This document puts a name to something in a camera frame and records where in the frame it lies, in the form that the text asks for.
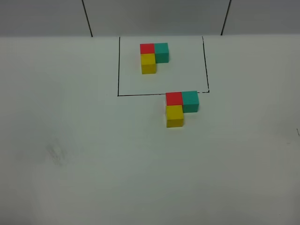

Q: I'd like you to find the template yellow block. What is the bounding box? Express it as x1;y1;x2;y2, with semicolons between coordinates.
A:
141;53;157;74

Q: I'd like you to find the template green block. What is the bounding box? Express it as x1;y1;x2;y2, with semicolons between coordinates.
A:
154;43;169;63

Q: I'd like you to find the template red block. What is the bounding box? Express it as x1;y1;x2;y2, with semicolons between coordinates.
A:
140;43;155;54

